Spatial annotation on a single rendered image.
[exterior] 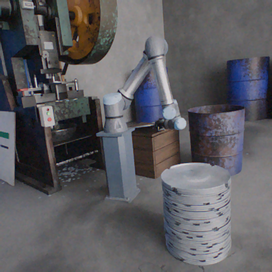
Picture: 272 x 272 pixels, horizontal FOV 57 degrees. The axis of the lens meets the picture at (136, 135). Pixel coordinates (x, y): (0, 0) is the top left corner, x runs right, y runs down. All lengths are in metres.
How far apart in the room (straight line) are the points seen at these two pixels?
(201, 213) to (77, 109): 1.37
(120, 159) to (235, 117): 0.85
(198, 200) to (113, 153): 0.71
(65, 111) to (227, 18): 3.49
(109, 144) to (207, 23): 3.75
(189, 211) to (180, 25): 4.47
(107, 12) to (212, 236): 1.73
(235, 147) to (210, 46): 3.18
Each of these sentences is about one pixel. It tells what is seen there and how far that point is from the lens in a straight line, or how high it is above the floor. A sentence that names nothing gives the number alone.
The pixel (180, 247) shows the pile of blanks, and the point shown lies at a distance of 1.15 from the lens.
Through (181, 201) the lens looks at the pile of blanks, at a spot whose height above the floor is 0.28.
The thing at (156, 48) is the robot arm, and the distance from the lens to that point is 1.46.
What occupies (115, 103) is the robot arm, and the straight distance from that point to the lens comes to 1.51.
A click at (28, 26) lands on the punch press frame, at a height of 1.18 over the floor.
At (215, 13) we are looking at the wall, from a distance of 4.91.
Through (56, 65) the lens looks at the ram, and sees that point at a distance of 2.14.
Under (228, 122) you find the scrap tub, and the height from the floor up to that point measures 0.40.
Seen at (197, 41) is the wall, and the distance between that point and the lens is 5.00.
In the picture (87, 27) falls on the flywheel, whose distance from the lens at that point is 2.36.
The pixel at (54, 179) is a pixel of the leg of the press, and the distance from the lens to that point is 1.96.
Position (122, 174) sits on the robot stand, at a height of 0.19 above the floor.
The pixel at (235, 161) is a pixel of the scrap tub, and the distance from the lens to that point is 1.97.
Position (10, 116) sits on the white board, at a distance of 2.26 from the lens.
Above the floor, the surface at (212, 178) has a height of 0.33.
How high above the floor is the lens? 0.77
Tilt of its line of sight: 13 degrees down
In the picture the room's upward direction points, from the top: 5 degrees counter-clockwise
